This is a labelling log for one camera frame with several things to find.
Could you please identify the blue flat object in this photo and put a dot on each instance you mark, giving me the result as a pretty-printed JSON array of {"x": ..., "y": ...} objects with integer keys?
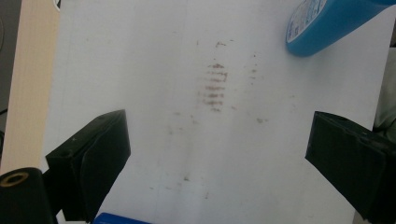
[{"x": 118, "y": 219}]

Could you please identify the light wooden board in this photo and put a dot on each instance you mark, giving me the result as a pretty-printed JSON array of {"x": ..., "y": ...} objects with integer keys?
[{"x": 31, "y": 87}]

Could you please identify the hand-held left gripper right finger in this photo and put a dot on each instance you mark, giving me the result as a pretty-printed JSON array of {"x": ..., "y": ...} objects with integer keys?
[{"x": 351, "y": 155}]

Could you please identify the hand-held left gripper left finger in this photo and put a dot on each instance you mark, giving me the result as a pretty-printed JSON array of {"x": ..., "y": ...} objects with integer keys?
[{"x": 93, "y": 155}]

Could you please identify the blue plastic bottle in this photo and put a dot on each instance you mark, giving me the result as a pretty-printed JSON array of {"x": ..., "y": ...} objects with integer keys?
[{"x": 323, "y": 28}]

